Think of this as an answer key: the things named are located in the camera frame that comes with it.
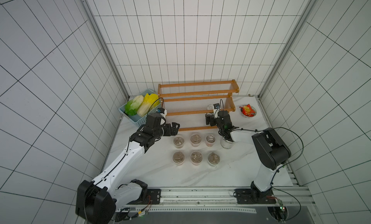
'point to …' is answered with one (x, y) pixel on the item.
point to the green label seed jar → (213, 159)
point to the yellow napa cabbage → (149, 103)
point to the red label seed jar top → (195, 139)
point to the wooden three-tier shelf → (198, 98)
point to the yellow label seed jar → (178, 142)
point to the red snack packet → (248, 110)
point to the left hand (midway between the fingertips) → (169, 128)
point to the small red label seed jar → (210, 140)
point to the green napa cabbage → (133, 105)
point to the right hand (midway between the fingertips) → (207, 112)
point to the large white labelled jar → (226, 144)
